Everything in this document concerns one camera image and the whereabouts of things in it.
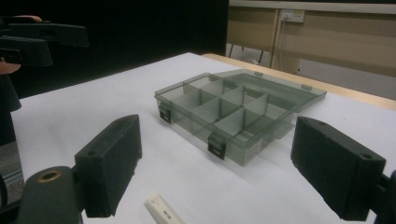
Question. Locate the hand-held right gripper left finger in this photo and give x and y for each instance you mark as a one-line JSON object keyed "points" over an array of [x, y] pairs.
{"points": [[109, 161]]}

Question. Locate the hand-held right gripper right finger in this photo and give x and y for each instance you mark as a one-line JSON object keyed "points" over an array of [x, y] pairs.
{"points": [[336, 165]]}

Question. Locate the grey transparent compartment organizer box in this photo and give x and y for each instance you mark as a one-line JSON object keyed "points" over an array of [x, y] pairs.
{"points": [[236, 115]]}

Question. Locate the white table sheet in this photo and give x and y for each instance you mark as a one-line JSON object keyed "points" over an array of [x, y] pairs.
{"points": [[93, 102]]}

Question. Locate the small white flat stick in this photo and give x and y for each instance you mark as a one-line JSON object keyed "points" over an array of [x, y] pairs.
{"points": [[162, 211]]}

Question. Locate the white wall socket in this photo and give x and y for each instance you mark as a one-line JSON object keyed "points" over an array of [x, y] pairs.
{"points": [[292, 15]]}

